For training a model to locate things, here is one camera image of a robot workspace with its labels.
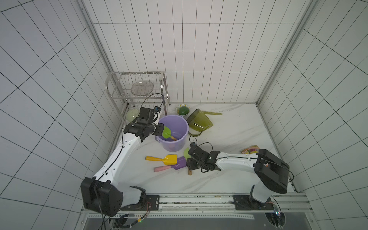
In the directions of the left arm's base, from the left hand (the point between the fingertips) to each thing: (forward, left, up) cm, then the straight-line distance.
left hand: (157, 129), depth 80 cm
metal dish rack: (+23, +19, +9) cm, 31 cm away
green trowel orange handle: (+4, -4, -11) cm, 12 cm away
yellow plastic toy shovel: (-10, -5, -19) cm, 22 cm away
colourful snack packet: (-4, -60, -16) cm, 63 cm away
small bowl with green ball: (+29, -14, -15) cm, 35 cm away
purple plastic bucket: (+7, -12, -7) cm, 16 cm away
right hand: (-14, -16, -18) cm, 28 cm away
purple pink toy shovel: (-13, -14, -18) cm, 26 cm away
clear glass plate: (+28, +13, +8) cm, 31 cm away
